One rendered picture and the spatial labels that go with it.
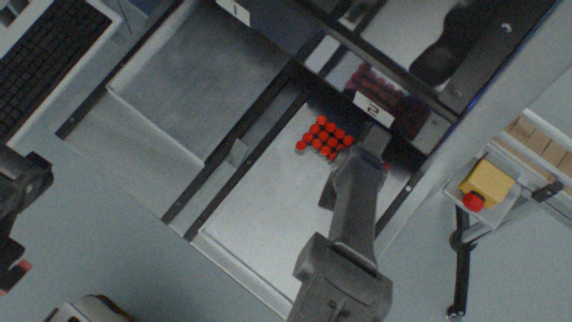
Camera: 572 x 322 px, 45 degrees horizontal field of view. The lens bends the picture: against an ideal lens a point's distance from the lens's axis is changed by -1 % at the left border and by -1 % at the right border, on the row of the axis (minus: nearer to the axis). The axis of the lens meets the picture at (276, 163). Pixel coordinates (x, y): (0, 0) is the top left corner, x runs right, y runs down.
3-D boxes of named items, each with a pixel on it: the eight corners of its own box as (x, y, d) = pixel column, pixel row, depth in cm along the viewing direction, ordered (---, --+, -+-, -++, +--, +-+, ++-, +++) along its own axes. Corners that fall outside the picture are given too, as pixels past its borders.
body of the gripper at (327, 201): (369, 171, 131) (375, 161, 123) (349, 221, 128) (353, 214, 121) (337, 157, 131) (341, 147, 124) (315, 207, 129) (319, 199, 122)
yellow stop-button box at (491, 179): (477, 159, 135) (489, 149, 128) (508, 182, 134) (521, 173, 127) (455, 190, 134) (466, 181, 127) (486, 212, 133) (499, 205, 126)
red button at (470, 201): (467, 188, 132) (474, 183, 128) (485, 201, 132) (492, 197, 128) (457, 204, 131) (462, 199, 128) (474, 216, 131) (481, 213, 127)
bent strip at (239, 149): (238, 145, 144) (237, 137, 138) (249, 154, 143) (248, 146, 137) (193, 198, 141) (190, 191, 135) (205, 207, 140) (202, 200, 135)
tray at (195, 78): (212, -22, 153) (211, -30, 150) (306, 46, 150) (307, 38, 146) (109, 92, 146) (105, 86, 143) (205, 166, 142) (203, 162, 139)
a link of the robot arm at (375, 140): (333, 162, 111) (378, 191, 111) (370, 104, 113) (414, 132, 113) (317, 173, 122) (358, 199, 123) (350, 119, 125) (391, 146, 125)
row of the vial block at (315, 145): (305, 136, 144) (307, 129, 140) (375, 189, 141) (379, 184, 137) (298, 144, 144) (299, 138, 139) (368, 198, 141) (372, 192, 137)
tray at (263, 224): (305, 107, 146) (306, 101, 143) (405, 183, 142) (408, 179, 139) (199, 233, 139) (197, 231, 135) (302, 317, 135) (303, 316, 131)
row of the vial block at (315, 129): (312, 128, 145) (314, 121, 140) (382, 181, 142) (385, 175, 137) (306, 136, 144) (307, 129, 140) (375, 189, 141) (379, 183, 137)
